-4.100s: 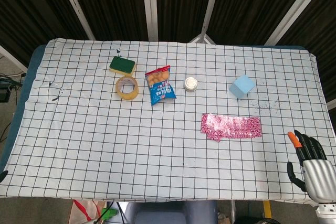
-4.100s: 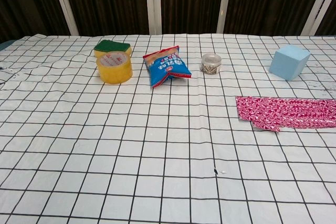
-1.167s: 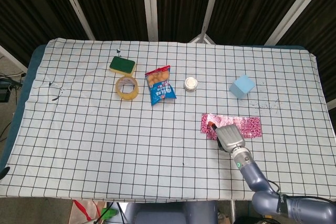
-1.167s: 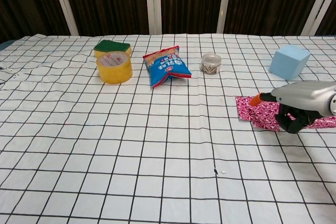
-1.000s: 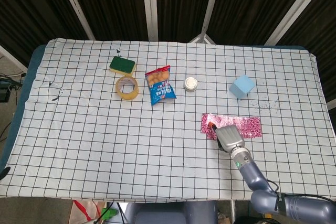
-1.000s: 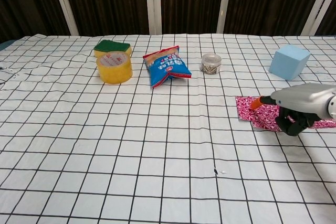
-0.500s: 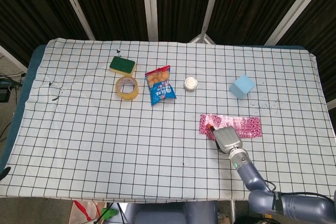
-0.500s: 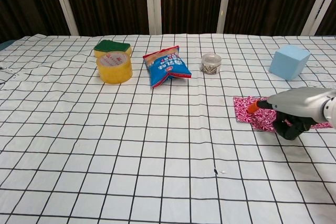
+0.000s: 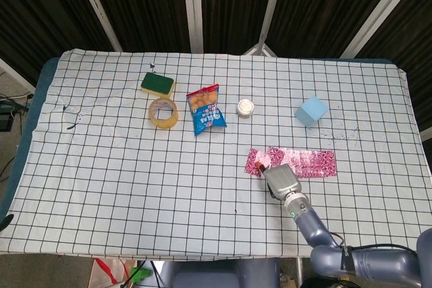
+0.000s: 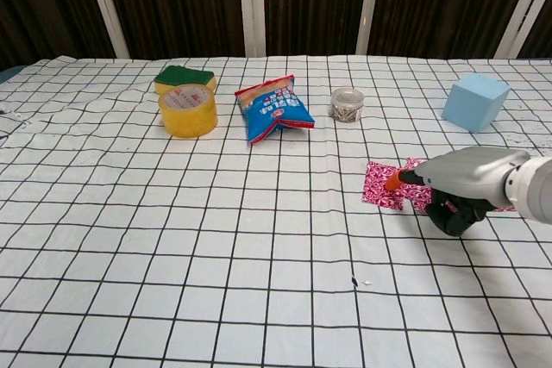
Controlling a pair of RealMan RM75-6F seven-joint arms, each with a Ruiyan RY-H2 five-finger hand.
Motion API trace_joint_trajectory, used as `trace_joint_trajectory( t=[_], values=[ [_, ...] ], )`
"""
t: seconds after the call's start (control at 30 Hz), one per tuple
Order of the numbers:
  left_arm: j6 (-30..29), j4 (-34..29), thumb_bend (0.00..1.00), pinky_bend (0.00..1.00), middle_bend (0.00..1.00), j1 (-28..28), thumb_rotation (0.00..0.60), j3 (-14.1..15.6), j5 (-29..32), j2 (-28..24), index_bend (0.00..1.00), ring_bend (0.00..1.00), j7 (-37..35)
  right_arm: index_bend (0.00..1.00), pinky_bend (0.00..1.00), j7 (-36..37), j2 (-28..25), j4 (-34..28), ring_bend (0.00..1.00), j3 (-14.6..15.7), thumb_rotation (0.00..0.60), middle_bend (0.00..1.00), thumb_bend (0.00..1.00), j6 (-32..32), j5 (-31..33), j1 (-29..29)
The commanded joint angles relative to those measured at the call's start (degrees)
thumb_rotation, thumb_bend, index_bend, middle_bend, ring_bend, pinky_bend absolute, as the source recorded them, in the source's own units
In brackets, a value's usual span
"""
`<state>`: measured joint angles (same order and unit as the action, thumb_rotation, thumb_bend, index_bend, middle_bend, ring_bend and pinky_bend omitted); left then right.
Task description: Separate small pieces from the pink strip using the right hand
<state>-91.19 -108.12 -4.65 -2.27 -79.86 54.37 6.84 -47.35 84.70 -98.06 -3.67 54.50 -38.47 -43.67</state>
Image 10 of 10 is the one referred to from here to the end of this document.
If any blue red snack bag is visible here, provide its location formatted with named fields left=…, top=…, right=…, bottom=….
left=234, top=74, right=316, bottom=147

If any dark brown curtain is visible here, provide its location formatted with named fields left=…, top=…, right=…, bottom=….
left=0, top=0, right=552, bottom=61

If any light blue foam cube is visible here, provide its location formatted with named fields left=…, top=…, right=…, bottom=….
left=440, top=73, right=512, bottom=134

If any yellow packing tape roll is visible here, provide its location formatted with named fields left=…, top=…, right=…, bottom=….
left=157, top=84, right=219, bottom=139

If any clear jar of metal pins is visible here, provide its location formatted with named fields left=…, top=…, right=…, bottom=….
left=329, top=87, right=364, bottom=122

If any pink patterned packets strip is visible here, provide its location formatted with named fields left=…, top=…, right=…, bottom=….
left=404, top=157, right=518, bottom=214

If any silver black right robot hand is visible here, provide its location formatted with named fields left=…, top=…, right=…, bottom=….
left=385, top=147, right=531, bottom=238

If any green yellow sponge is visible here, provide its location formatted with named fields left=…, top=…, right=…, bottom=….
left=154, top=65, right=217, bottom=97

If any white frame post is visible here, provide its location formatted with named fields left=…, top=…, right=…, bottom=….
left=494, top=0, right=552, bottom=59
left=354, top=0, right=385, bottom=56
left=80, top=0, right=130, bottom=59
left=237, top=0, right=267, bottom=58

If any white black grid tablecloth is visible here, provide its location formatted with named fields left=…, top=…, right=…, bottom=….
left=0, top=53, right=552, bottom=368

